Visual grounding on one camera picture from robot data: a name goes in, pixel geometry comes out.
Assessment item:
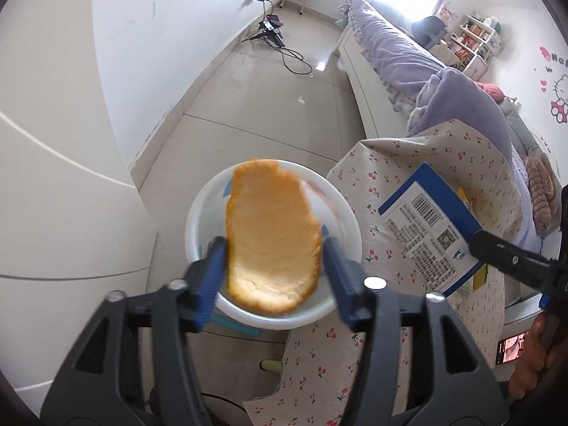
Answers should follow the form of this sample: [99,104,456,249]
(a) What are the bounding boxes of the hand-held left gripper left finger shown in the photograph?
[40,236,229,426]

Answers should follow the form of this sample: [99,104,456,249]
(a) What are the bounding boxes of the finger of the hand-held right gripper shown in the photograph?
[468,229,560,289]

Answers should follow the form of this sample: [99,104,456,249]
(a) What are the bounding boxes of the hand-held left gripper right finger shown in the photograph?
[323,236,511,426]

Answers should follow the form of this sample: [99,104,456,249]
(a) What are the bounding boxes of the white plastic waste bin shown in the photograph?
[185,160,362,331]

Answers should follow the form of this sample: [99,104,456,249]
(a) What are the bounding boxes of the yellow sponge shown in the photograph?
[224,158,324,316]

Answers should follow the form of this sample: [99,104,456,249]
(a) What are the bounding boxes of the blue and white box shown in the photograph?
[378,162,489,297]

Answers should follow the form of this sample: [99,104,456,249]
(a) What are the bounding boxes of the person's right hand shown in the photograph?
[509,315,562,402]

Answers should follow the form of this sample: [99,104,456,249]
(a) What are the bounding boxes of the teal plastic bar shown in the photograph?
[211,311,262,338]

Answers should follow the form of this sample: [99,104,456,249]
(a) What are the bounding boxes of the fluffy pink cushion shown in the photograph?
[525,151,562,236]

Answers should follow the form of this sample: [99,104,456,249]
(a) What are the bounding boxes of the yellow packet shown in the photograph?
[456,185,479,220]

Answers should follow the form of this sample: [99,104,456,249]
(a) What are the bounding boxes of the smartphone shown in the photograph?
[496,331,531,367]

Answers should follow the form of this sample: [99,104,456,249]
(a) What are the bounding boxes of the cherry print tablecloth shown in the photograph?
[242,118,533,426]

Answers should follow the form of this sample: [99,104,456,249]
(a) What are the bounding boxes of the grey pillow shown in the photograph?
[499,98,540,156]

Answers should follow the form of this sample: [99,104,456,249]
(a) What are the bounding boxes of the purple folded quilt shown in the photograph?
[406,66,515,178]

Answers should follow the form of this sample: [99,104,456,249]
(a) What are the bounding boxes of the pink plush toy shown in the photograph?
[475,81,504,100]

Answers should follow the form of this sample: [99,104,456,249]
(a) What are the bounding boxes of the white wardrobe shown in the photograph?
[0,0,160,391]

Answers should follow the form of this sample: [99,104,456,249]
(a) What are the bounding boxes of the white storage shelf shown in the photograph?
[453,11,507,72]

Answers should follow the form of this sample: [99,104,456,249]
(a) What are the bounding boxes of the grey office chair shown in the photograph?
[410,15,449,49]

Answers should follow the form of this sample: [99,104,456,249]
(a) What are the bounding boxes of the black tripod device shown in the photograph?
[242,13,287,49]

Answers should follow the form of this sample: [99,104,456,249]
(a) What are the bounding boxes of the pink cat wall sticker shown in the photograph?
[535,44,568,125]

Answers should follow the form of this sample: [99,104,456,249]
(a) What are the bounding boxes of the white bed frame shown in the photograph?
[337,27,413,140]

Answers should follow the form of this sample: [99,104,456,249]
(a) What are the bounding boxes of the black floor cable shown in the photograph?
[277,47,313,76]

